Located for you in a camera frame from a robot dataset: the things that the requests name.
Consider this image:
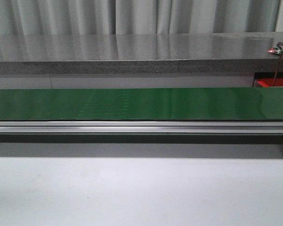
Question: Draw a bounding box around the small green circuit board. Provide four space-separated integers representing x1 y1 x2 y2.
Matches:
268 42 283 56

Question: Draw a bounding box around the grey stone counter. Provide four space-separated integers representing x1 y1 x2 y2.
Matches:
0 32 283 74

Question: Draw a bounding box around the aluminium conveyor frame rail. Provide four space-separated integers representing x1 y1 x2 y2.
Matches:
0 121 283 134

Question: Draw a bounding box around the red plastic bin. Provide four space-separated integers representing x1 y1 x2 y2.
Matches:
253 78 283 88

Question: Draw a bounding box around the grey curtain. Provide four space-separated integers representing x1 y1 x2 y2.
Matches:
0 0 280 35

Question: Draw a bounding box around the green conveyor belt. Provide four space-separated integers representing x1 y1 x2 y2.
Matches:
0 88 283 121

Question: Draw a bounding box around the thin dark wire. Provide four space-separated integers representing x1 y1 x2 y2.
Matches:
272 53 283 87

